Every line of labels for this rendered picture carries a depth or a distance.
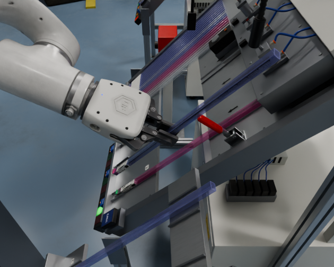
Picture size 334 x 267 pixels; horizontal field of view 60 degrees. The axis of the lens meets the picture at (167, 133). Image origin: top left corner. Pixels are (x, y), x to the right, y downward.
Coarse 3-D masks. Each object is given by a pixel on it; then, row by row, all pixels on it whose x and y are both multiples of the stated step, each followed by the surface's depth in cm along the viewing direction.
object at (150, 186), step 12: (156, 96) 100; (156, 108) 96; (144, 144) 89; (120, 156) 97; (144, 156) 85; (156, 156) 80; (132, 168) 87; (144, 168) 81; (120, 180) 88; (132, 180) 83; (144, 180) 78; (156, 180) 74; (132, 192) 80; (144, 192) 75; (120, 204) 81; (132, 204) 76
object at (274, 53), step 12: (264, 60) 36; (276, 60) 35; (252, 72) 37; (228, 84) 41; (240, 84) 40; (216, 96) 43; (204, 108) 45; (180, 120) 51; (192, 120) 48; (156, 144) 57; (132, 156) 66
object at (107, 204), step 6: (126, 84) 125; (120, 144) 101; (114, 150) 98; (120, 150) 99; (114, 156) 96; (114, 162) 94; (108, 180) 89; (114, 180) 90; (108, 186) 87; (114, 186) 89; (108, 192) 86; (108, 198) 85; (108, 204) 83; (102, 210) 82; (108, 210) 82; (102, 216) 80
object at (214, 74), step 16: (224, 0) 100; (208, 64) 85; (224, 64) 78; (240, 64) 73; (208, 80) 80; (224, 80) 74; (208, 96) 76; (240, 96) 66; (208, 112) 72; (224, 112) 67; (256, 112) 60; (288, 112) 53; (208, 128) 69; (240, 128) 61; (256, 128) 57; (224, 144) 62
